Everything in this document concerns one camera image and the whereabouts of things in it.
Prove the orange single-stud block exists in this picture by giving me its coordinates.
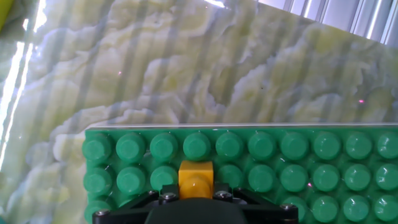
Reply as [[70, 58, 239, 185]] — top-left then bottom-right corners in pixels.
[[178, 160, 215, 200]]

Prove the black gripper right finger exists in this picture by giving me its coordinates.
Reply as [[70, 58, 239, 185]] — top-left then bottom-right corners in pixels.
[[213, 182, 300, 224]]

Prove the green studded baseplate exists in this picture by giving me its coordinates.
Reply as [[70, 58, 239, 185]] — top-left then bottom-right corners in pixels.
[[81, 124, 398, 224]]

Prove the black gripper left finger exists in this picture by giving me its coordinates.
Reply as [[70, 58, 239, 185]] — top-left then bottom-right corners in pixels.
[[91, 183, 180, 224]]

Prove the green marble pattern mat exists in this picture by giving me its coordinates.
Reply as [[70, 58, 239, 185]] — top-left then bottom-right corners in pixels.
[[0, 0, 398, 224]]

